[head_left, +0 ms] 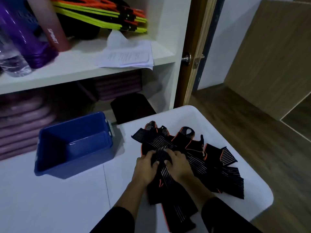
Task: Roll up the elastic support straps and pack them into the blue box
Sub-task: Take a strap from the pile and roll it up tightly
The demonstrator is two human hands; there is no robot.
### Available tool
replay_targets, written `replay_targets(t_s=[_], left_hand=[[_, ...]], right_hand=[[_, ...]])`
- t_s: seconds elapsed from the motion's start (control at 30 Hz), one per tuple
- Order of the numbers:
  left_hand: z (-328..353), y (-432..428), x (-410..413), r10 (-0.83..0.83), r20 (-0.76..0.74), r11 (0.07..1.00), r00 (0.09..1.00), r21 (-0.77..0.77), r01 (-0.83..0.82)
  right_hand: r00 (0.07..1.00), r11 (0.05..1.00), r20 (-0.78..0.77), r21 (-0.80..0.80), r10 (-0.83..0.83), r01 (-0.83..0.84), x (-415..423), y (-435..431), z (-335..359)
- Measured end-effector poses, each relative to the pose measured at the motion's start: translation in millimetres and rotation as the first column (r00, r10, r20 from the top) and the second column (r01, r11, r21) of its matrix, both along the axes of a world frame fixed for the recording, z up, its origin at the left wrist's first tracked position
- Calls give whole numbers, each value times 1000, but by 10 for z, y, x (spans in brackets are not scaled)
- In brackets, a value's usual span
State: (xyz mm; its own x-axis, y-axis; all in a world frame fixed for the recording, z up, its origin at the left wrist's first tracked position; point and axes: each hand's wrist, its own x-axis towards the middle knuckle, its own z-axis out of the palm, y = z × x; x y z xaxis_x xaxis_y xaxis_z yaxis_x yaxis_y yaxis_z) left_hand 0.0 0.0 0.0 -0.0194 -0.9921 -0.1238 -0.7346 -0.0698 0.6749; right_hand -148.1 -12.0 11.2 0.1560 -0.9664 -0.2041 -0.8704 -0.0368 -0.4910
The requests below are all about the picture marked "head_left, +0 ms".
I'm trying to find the person's right hand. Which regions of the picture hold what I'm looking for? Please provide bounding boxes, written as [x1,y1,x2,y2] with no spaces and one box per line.
[164,148,195,184]

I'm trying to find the person's left hand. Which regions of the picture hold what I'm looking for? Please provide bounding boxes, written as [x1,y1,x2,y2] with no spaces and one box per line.
[131,150,160,188]

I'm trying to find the pile of black orange straps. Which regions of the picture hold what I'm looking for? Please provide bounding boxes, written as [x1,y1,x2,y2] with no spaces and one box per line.
[131,120,245,233]

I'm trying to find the blue plastic bin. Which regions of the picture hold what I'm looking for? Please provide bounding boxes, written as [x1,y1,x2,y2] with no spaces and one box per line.
[34,111,115,180]

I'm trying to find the person's left forearm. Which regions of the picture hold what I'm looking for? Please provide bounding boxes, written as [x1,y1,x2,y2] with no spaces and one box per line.
[90,178,150,233]

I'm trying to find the person's right forearm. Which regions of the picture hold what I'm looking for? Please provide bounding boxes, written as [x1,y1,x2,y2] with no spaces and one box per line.
[176,176,263,233]

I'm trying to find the black chair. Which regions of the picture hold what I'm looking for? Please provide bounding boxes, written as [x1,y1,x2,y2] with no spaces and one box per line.
[110,93,157,125]

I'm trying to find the stack of pink mats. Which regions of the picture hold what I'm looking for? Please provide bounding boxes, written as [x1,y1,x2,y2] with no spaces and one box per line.
[82,70,143,101]
[0,91,58,161]

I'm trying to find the wooden door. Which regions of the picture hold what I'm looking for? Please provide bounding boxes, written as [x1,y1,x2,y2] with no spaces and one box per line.
[174,0,218,108]

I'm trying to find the metal door knob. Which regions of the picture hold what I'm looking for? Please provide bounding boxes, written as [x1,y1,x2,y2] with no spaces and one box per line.
[181,53,205,66]

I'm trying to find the white paper sheets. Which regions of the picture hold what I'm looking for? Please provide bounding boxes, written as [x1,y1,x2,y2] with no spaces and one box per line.
[95,29,154,70]

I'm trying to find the white shelf unit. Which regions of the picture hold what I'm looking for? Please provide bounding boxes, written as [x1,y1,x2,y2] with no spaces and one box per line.
[0,0,192,124]

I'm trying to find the black round bag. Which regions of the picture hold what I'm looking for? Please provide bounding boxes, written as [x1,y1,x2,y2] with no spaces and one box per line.
[57,13,100,41]

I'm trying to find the yellow orange agility ladder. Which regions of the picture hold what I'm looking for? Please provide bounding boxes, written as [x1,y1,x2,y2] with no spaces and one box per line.
[50,0,148,34]

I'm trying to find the pink sport bottle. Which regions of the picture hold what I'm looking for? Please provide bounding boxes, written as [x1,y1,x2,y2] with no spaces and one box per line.
[26,0,72,52]

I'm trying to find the clear plastic water bottle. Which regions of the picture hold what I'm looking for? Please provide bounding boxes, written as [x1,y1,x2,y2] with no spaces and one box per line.
[0,29,33,78]

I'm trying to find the purple bottle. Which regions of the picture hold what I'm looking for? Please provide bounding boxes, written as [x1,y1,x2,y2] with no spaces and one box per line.
[0,0,59,70]

